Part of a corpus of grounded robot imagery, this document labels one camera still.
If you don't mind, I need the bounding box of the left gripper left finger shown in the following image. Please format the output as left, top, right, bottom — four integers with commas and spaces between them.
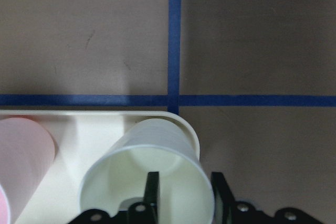
143, 172, 160, 223

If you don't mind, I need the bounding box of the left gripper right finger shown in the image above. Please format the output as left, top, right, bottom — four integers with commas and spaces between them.
211, 172, 234, 223

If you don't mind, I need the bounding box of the white ikea cup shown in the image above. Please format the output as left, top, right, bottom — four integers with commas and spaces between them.
79, 119, 215, 223

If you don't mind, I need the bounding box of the pink cup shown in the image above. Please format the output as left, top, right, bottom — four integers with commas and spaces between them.
1, 118, 56, 223

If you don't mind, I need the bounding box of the cream plastic tray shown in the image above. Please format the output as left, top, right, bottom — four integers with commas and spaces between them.
1, 109, 200, 223

